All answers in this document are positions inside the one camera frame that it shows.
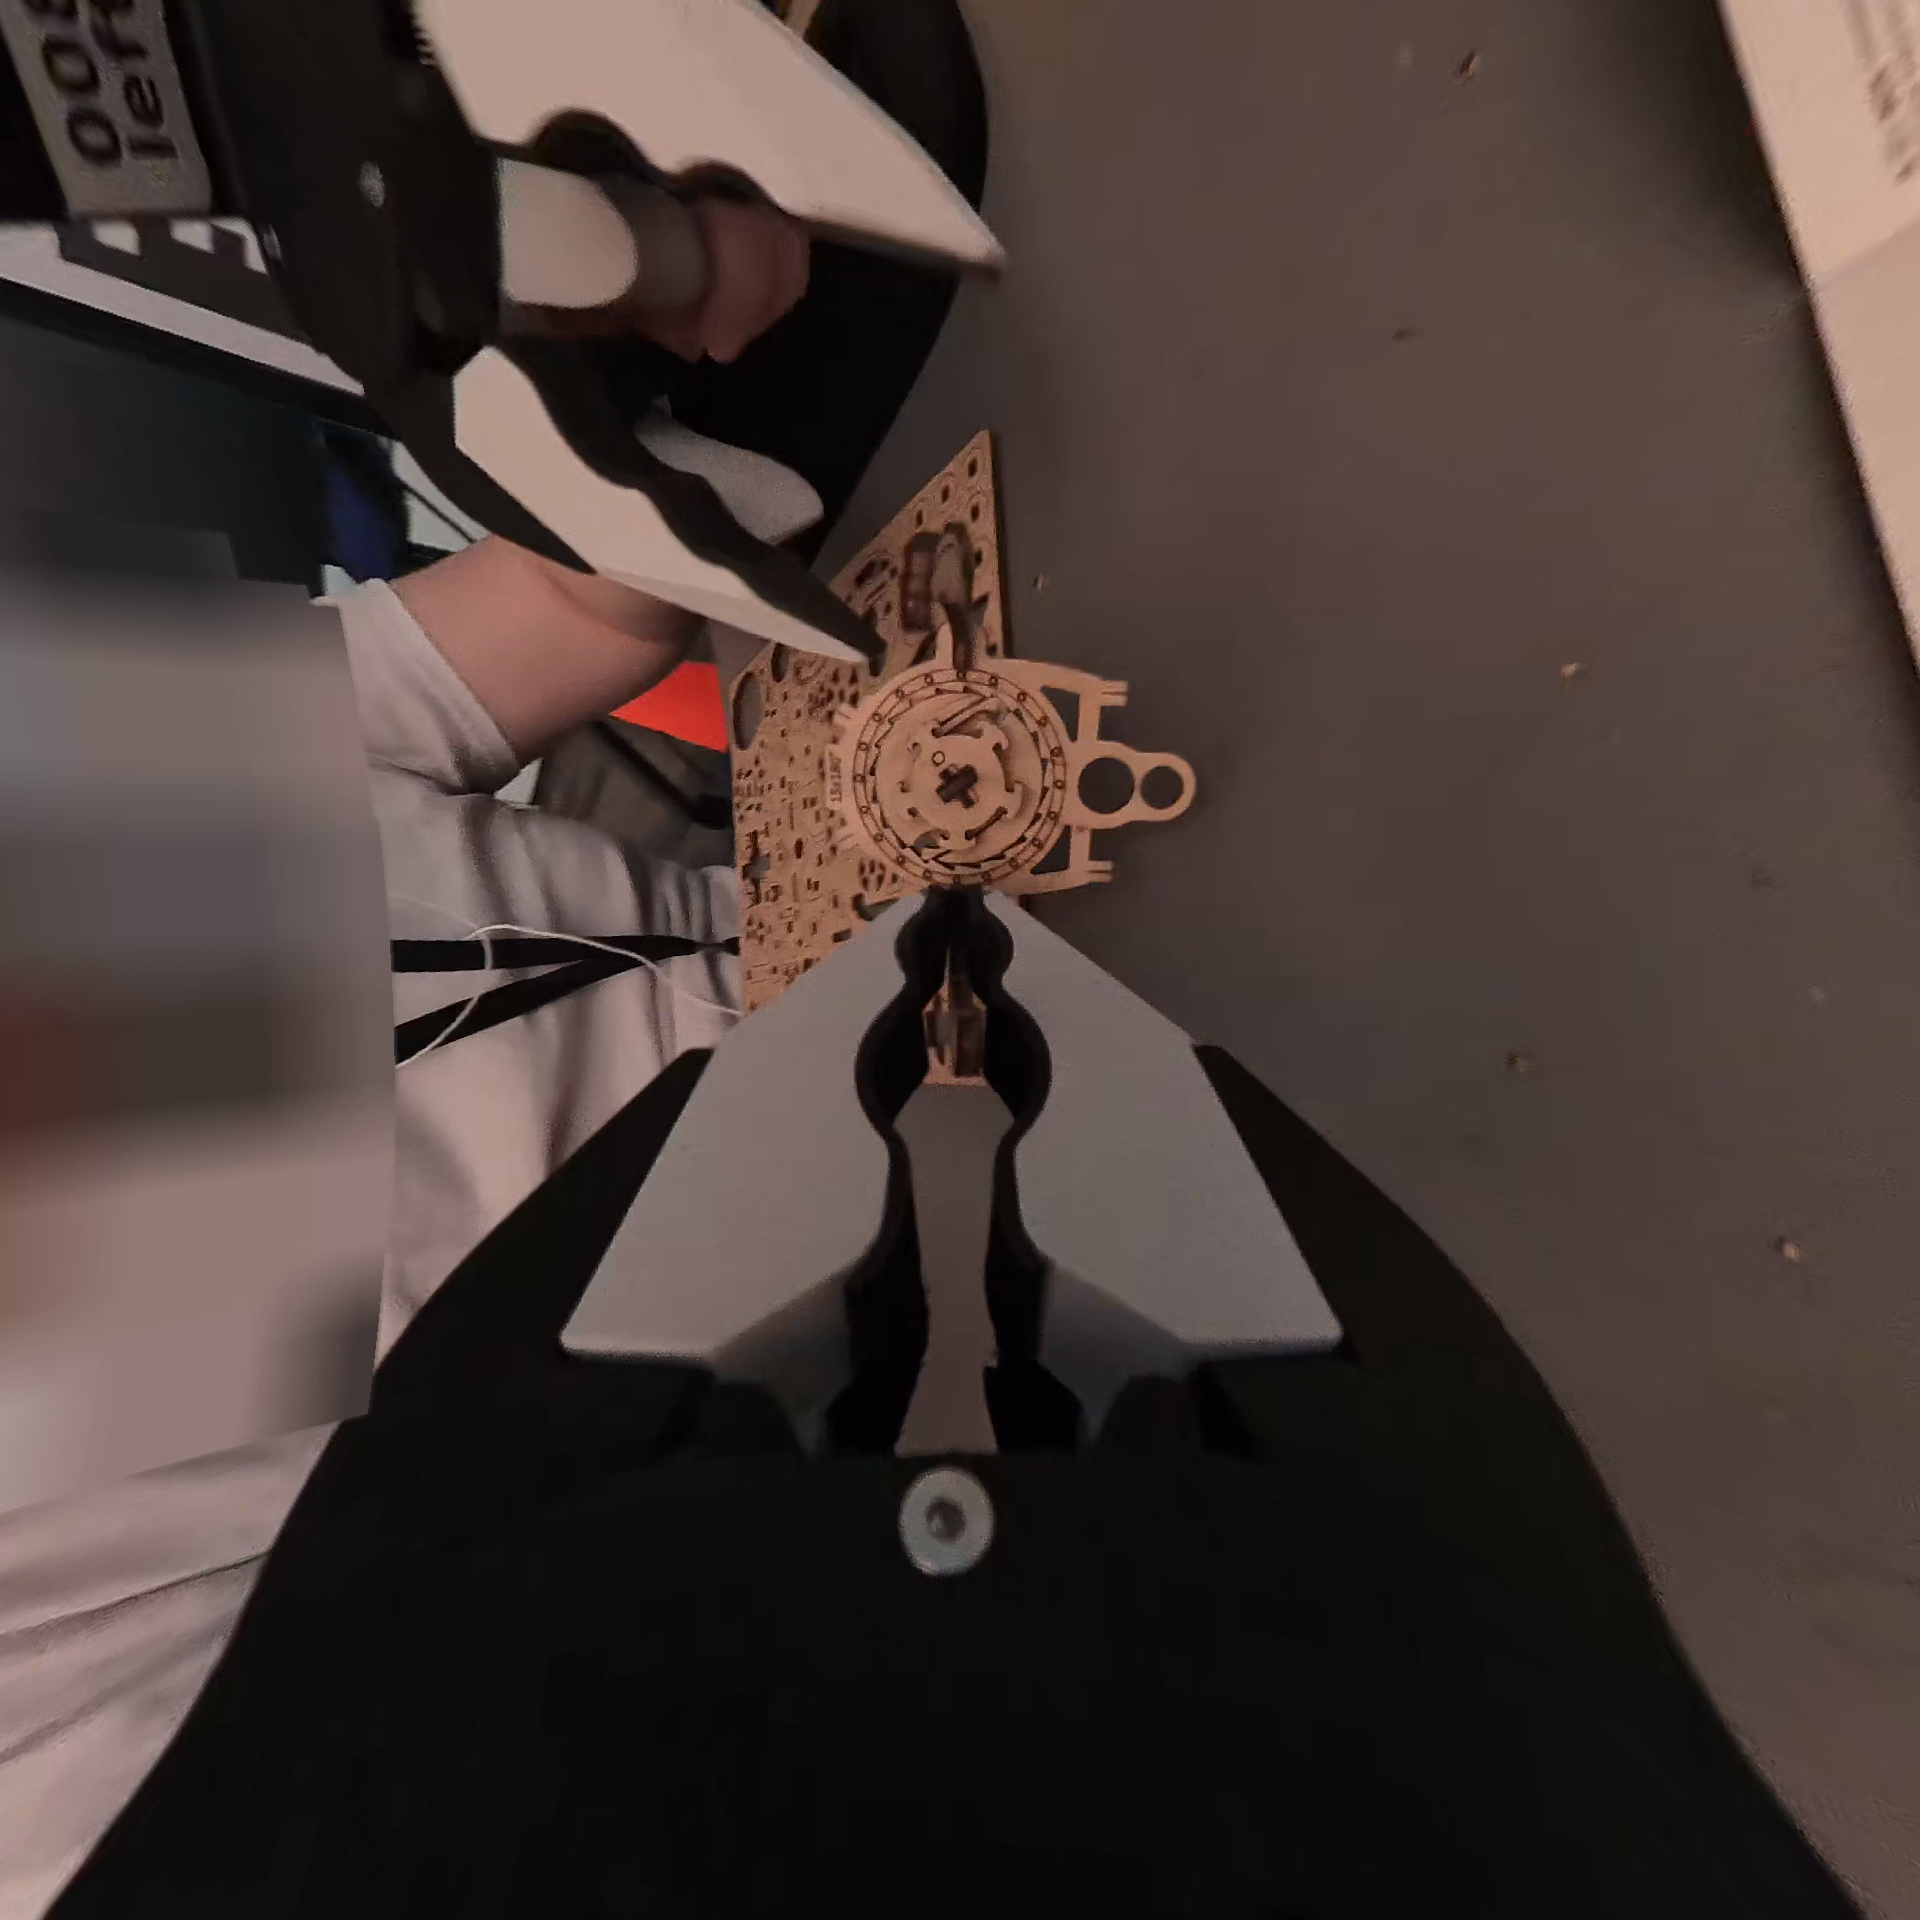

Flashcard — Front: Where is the black lanyard strap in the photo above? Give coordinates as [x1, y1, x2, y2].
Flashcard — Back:
[394, 930, 746, 1072]

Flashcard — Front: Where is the red object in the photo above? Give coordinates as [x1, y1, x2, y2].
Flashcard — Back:
[609, 659, 725, 745]

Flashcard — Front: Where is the punched wooden parts sheet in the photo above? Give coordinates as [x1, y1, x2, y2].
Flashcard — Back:
[731, 432, 1026, 1015]

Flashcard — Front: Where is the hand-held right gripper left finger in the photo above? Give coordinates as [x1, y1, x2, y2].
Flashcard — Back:
[559, 893, 959, 1453]

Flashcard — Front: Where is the printed instruction poster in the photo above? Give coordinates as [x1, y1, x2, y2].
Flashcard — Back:
[1714, 0, 1920, 684]

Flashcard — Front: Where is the round wooden dial piece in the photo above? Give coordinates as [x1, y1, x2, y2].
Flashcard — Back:
[831, 656, 1203, 1084]

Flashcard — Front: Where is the person's left forearm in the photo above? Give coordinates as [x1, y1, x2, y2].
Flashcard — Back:
[394, 531, 721, 781]

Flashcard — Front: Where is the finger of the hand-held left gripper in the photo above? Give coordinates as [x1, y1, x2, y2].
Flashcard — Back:
[413, 0, 1007, 279]
[449, 337, 891, 674]

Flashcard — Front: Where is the person's left hand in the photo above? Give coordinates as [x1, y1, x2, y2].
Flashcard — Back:
[694, 192, 816, 366]

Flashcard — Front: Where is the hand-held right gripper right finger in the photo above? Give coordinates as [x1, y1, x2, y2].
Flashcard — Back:
[961, 893, 1345, 1453]

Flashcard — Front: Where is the thin white cord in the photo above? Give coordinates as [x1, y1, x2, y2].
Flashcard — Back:
[394, 922, 709, 1061]

